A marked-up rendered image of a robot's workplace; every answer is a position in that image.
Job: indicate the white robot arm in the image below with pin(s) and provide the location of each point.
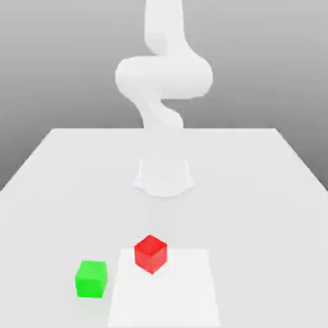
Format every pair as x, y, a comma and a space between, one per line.
164, 77

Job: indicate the small red cube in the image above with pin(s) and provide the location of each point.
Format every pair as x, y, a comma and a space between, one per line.
150, 253

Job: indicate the small green cube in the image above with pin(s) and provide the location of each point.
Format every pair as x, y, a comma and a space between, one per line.
90, 279

